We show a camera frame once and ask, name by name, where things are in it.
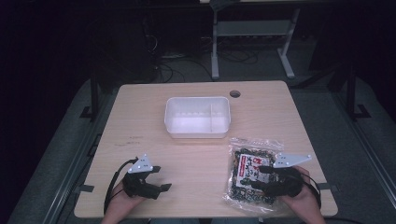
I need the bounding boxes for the person's left hand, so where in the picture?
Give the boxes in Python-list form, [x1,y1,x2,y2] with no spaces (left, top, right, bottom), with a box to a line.
[106,181,146,218]

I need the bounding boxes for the white metal desk frame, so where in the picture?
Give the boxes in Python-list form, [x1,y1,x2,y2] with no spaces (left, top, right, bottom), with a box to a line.
[209,0,302,80]

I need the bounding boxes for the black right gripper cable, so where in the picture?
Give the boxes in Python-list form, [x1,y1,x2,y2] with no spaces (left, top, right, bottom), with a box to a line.
[298,172,322,209]

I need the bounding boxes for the clear dark snack packet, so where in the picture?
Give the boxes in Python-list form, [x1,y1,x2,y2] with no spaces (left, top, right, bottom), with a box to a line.
[222,137,285,215]

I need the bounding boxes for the black metal stand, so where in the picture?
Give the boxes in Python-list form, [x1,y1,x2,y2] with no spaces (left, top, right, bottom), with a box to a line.
[345,62,372,121]
[79,70,101,122]

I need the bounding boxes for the white plastic container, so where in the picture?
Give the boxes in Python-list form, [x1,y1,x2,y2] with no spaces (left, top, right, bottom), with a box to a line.
[163,95,232,140]

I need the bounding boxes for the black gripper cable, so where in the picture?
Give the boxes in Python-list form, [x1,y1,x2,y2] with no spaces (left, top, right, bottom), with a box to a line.
[103,158,139,215]
[298,172,322,209]

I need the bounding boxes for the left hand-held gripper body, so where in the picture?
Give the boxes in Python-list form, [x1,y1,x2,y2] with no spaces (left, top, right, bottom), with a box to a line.
[121,153,162,200]

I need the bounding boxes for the person's right hand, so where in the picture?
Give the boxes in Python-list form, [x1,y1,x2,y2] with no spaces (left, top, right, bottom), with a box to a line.
[278,165,322,216]

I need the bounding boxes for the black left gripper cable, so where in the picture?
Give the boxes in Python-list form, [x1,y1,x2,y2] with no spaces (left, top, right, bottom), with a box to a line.
[103,158,139,215]

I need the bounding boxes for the black table edge bracket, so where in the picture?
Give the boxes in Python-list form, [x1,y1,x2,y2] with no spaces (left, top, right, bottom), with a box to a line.
[74,184,95,194]
[317,182,341,192]

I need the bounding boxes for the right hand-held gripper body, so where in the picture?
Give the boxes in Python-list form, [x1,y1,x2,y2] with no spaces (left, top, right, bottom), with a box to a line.
[264,152,313,198]

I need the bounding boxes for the black floor cables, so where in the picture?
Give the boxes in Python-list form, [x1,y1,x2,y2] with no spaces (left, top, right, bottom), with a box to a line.
[153,46,260,84]

